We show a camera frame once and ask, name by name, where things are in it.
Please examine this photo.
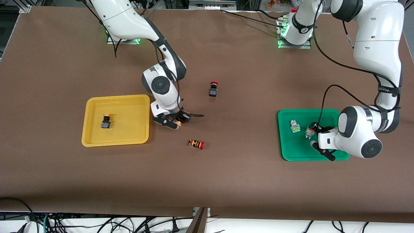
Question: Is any yellow plastic tray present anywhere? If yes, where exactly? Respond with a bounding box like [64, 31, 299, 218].
[81, 94, 150, 147]

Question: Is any green plastic tray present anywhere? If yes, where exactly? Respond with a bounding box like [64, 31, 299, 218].
[278, 109, 351, 161]

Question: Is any grey power strip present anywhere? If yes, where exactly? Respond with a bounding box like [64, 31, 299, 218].
[189, 0, 237, 10]

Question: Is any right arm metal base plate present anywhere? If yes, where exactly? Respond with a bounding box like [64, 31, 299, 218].
[107, 31, 141, 45]

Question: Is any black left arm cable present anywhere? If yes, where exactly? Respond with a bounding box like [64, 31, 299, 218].
[311, 0, 402, 130]

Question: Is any aluminium profile post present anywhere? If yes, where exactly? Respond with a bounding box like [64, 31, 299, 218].
[186, 207, 211, 233]

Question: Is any black cable on table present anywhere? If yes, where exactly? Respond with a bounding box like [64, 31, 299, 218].
[220, 9, 287, 26]

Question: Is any teal floor cable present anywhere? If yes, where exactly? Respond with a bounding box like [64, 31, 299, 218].
[41, 213, 51, 233]

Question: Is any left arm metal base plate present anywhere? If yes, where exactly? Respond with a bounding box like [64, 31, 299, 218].
[277, 18, 312, 50]

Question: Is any black looped floor cable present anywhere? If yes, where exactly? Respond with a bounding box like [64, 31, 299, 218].
[0, 197, 35, 225]

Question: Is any aluminium frame bracket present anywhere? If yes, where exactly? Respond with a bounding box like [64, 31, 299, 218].
[398, 0, 414, 13]

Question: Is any brown table mat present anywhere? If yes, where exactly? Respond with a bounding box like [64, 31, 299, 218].
[0, 6, 414, 224]

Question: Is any aluminium frame corner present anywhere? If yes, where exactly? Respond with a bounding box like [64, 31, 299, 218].
[13, 0, 32, 14]

